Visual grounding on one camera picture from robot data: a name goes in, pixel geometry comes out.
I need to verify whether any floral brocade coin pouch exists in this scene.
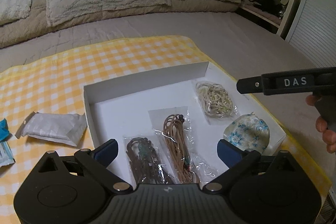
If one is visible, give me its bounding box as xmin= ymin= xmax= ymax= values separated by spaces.
xmin=223 ymin=113 xmax=270 ymax=153

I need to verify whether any bag of dark brown cords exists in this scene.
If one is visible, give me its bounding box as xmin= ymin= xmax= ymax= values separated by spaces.
xmin=124 ymin=136 xmax=175 ymax=185

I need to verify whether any silver foil packet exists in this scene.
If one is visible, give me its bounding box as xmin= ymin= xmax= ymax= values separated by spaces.
xmin=15 ymin=111 xmax=87 ymax=147

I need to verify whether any bag of cream rubber bands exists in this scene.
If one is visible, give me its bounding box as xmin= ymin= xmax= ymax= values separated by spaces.
xmin=194 ymin=81 xmax=239 ymax=126

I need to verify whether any white blue medicine packet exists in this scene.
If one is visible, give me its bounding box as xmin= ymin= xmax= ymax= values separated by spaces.
xmin=0 ymin=141 xmax=15 ymax=167

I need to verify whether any small blue sachet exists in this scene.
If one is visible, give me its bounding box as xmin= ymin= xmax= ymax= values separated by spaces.
xmin=0 ymin=118 xmax=12 ymax=142

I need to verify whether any person's right hand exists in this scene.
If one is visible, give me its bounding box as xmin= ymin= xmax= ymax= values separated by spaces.
xmin=306 ymin=95 xmax=336 ymax=153

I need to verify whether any white cardboard box tray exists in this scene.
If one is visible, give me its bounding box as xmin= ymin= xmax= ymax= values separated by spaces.
xmin=83 ymin=61 xmax=287 ymax=185

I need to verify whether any white storage cabinet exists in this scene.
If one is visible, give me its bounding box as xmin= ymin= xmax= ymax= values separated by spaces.
xmin=240 ymin=0 xmax=335 ymax=68

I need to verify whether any grey bed sheet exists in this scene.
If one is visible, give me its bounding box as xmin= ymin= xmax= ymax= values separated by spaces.
xmin=0 ymin=9 xmax=336 ymax=151

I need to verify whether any beige quilted comforter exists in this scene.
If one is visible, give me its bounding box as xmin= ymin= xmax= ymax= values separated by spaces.
xmin=1 ymin=0 xmax=239 ymax=48

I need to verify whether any small fluffy white pillow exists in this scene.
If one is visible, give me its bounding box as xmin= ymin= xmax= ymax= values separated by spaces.
xmin=1 ymin=0 xmax=33 ymax=26

